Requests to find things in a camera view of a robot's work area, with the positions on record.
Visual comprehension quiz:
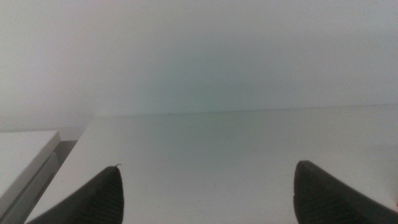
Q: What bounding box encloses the white side table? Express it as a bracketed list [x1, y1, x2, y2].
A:
[0, 130, 62, 224]

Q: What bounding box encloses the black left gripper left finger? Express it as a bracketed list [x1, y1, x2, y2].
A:
[26, 165, 124, 224]

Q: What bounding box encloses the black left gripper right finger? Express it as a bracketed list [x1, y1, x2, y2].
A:
[293, 160, 398, 224]

